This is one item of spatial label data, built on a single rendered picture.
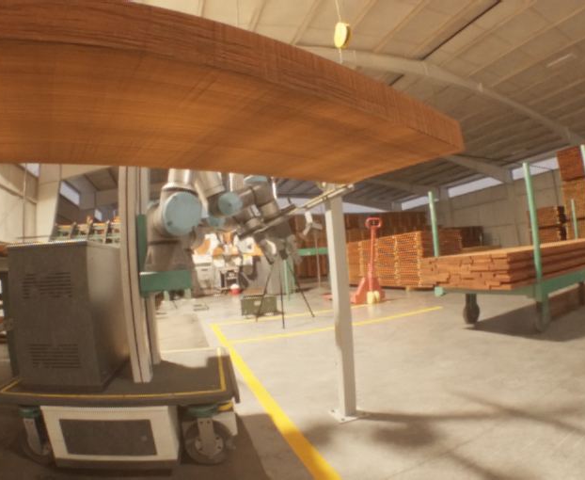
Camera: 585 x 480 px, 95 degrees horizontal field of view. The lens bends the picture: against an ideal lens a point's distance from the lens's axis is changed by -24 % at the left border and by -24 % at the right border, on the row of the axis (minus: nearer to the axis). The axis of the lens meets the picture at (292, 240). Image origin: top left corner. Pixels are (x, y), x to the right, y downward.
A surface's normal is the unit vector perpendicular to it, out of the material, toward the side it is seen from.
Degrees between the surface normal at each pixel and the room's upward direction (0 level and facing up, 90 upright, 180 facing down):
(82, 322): 90
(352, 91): 90
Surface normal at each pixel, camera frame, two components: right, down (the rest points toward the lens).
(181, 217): 0.59, 0.04
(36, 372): 0.23, -0.08
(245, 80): 0.08, 0.99
